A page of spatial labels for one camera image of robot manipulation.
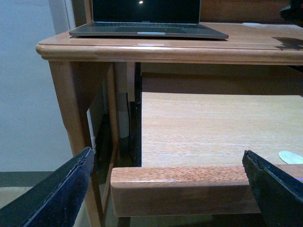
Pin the wooden desk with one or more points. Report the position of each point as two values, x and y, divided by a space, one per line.
79 65

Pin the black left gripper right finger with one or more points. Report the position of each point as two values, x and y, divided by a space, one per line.
279 195

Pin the wooden keyboard tray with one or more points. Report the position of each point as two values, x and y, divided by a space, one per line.
194 132

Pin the white oval sticker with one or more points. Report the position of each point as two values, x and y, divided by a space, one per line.
290 157

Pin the silver laptop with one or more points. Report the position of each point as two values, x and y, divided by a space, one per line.
147 18

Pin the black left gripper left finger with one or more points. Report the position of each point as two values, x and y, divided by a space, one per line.
56 200

